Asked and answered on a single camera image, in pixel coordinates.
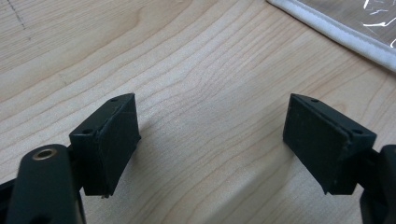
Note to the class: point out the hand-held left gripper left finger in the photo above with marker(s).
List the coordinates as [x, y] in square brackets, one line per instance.
[106, 146]

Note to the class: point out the clear plastic bag white trim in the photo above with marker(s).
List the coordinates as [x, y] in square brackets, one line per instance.
[342, 31]

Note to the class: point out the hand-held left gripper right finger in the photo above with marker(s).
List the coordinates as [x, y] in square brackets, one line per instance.
[323, 143]

